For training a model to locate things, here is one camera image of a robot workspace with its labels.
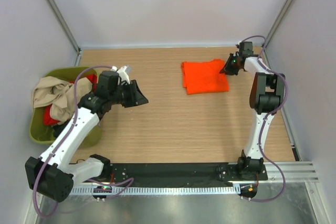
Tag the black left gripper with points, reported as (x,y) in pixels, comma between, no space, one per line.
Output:
(132,93)

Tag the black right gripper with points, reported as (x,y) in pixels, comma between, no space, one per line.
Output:
(231,62)

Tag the orange t shirt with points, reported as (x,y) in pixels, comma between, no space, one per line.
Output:
(204,77)

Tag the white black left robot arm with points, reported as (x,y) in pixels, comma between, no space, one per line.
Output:
(51,174)

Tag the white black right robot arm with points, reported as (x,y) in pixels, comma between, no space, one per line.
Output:
(266,97)

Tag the black t shirt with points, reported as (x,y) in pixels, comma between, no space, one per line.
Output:
(57,129)

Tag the beige t shirt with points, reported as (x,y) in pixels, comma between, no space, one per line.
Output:
(57,95)

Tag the red t shirt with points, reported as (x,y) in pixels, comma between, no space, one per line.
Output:
(48,117)

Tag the green plastic tub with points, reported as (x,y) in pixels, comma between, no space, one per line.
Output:
(41,131)

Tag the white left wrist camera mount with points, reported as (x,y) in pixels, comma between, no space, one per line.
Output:
(123,72)

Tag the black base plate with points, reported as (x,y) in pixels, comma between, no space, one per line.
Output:
(181,174)

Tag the aluminium frame rail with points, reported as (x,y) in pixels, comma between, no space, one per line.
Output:
(294,172)

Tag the left corner aluminium post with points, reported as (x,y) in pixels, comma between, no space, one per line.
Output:
(66,29)

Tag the corner aluminium post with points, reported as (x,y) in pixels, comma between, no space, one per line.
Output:
(66,29)
(275,26)

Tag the white slotted cable duct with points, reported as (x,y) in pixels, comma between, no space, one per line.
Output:
(96,190)

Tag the right corner aluminium post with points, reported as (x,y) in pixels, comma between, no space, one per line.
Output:
(275,26)

